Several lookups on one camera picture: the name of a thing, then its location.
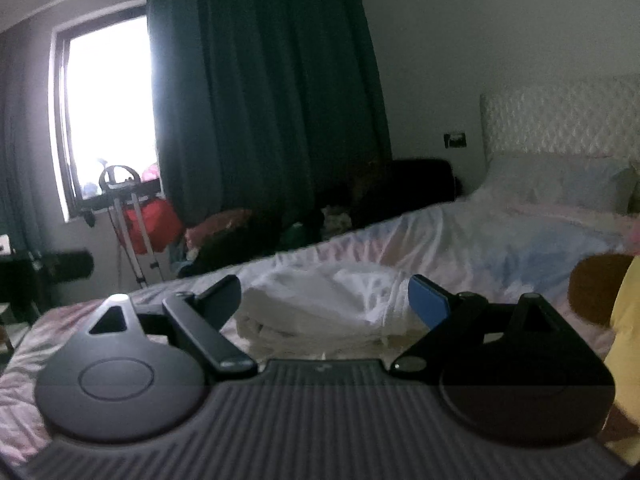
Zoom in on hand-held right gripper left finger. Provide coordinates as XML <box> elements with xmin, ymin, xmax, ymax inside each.
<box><xmin>86</xmin><ymin>274</ymin><xmax>259</xmax><ymax>379</ymax></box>

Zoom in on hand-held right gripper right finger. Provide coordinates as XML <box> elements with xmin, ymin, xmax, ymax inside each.
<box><xmin>389</xmin><ymin>274</ymin><xmax>576</xmax><ymax>377</ymax></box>

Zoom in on white shorts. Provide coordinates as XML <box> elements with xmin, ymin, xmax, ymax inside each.
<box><xmin>234</xmin><ymin>260</ymin><xmax>427</xmax><ymax>346</ymax></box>

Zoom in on folded cream garment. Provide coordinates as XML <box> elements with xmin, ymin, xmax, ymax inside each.
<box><xmin>235</xmin><ymin>317</ymin><xmax>396</xmax><ymax>358</ymax></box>

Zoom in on bed with pastel sheet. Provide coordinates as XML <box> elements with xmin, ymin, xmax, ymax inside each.
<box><xmin>0</xmin><ymin>152</ymin><xmax>640</xmax><ymax>466</ymax></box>

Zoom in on orange pink cushion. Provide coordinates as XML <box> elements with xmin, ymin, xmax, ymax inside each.
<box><xmin>185</xmin><ymin>208</ymin><xmax>254</xmax><ymax>250</ymax></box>

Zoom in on red bag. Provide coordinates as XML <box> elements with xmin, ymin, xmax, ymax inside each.
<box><xmin>121</xmin><ymin>196</ymin><xmax>185</xmax><ymax>252</ymax></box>

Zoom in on black sofa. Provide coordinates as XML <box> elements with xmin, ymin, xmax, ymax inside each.
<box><xmin>349</xmin><ymin>158</ymin><xmax>465</xmax><ymax>230</ymax></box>

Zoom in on brown plush toy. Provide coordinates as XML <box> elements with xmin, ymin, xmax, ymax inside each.
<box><xmin>568</xmin><ymin>253</ymin><xmax>637</xmax><ymax>330</ymax></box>

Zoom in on black side table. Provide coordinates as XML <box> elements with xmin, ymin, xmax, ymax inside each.
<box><xmin>0</xmin><ymin>249</ymin><xmax>96</xmax><ymax>323</ymax></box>

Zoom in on light blue pillow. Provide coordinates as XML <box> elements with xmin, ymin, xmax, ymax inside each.
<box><xmin>486</xmin><ymin>152</ymin><xmax>635</xmax><ymax>215</ymax></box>

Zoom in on dark green curtain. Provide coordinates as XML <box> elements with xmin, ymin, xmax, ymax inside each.
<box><xmin>145</xmin><ymin>0</ymin><xmax>395</xmax><ymax>233</ymax></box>
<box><xmin>0</xmin><ymin>24</ymin><xmax>68</xmax><ymax>258</ymax></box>

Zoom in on window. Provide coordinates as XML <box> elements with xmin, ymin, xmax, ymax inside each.
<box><xmin>51</xmin><ymin>4</ymin><xmax>165</xmax><ymax>222</ymax></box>

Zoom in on white quilted headboard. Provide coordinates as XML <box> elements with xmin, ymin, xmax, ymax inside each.
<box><xmin>479</xmin><ymin>76</ymin><xmax>640</xmax><ymax>173</ymax></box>

